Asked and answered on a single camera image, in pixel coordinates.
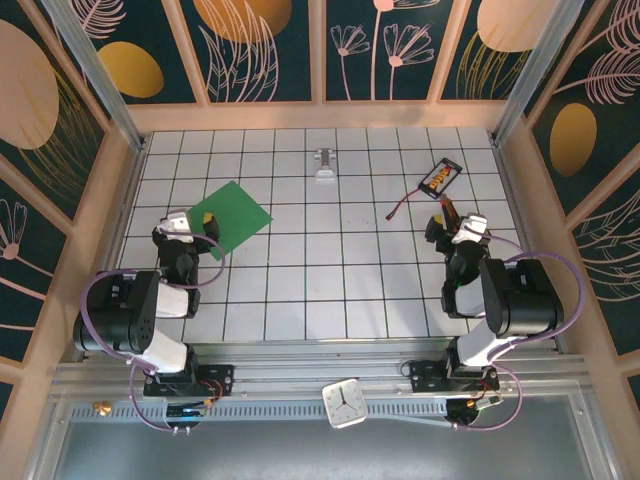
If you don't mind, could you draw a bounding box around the black battery pack yellow print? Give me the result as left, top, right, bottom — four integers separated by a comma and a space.
417, 157, 463, 197

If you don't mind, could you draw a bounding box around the white square clock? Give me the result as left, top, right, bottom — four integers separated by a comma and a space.
321, 378, 369, 430

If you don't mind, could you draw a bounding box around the small metal bracket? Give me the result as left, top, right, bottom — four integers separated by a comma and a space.
312, 148, 337, 185

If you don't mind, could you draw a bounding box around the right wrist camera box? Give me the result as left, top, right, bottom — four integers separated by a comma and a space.
452, 213, 489, 246

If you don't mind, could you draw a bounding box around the aluminium frame post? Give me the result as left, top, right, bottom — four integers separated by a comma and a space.
42, 0, 149, 154
489, 0, 601, 149

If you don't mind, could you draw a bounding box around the perforated metal cable duct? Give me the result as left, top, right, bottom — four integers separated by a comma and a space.
69, 402, 451, 422

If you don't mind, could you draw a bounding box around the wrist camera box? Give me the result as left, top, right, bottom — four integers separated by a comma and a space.
158, 211, 195, 245
452, 213, 489, 246

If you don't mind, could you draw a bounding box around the aluminium table side rail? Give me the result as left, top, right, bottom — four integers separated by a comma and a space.
490, 134, 564, 354
74, 135, 151, 362

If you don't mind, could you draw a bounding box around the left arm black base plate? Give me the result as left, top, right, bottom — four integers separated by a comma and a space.
143, 363, 236, 399

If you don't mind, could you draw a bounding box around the green paper sheet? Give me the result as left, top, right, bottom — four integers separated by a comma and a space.
188, 180, 274, 263

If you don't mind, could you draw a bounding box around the long aluminium base rail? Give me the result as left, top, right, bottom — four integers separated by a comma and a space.
47, 339, 594, 401

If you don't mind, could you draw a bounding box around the grey metal shelf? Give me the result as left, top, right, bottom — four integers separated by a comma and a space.
29, 394, 616, 480

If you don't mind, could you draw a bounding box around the red battery wire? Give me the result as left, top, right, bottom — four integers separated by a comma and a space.
387, 185, 426, 221

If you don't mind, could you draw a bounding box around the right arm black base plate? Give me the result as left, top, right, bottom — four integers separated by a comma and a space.
408, 360, 501, 394

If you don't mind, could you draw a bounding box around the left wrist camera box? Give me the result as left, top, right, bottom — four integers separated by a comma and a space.
158, 211, 195, 245

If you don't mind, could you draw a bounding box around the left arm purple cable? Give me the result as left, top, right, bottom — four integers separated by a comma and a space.
79, 227, 226, 435

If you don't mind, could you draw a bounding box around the orange black screwdriver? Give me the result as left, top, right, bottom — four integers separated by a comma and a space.
438, 196, 464, 236

